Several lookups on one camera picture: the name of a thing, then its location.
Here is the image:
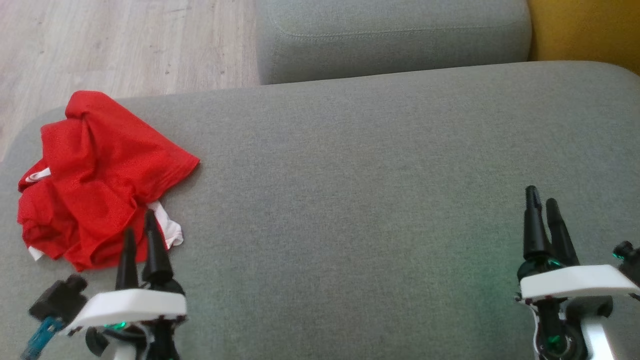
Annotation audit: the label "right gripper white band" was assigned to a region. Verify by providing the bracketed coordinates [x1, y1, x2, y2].
[516, 185, 640, 322]

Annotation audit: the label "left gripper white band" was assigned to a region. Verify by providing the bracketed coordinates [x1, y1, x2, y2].
[65, 209, 189, 333]

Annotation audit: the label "red shorts with white stripe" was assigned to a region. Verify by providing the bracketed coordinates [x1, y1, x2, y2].
[16, 172, 185, 272]

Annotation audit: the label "red basketball jersey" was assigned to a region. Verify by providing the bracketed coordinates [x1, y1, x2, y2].
[18, 90, 201, 213]

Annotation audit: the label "large grey chaise cushion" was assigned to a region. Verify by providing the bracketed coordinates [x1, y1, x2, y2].
[0, 61, 640, 360]

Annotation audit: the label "wide yellow backrest cushion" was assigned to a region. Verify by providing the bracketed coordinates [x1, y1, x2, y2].
[527, 0, 640, 76]

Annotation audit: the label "grey sofa seat cushion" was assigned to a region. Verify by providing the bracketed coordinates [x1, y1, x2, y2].
[255, 0, 532, 85]

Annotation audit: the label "blue camera cable connector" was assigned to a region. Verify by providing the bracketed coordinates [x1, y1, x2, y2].
[20, 316, 64, 360]

